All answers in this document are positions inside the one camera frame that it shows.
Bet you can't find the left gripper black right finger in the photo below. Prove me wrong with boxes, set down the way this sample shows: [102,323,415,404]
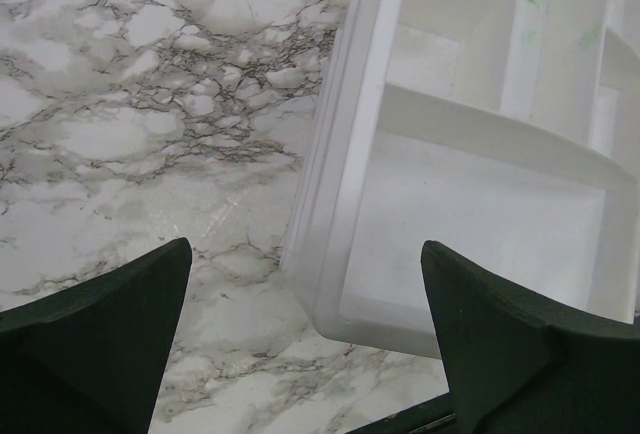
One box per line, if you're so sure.
[421,241,639,433]

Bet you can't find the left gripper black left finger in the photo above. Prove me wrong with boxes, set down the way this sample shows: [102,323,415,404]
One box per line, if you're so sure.
[1,238,192,433]

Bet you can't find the white plastic drawer organizer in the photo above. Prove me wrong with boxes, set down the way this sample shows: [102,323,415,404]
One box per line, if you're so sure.
[281,0,639,358]

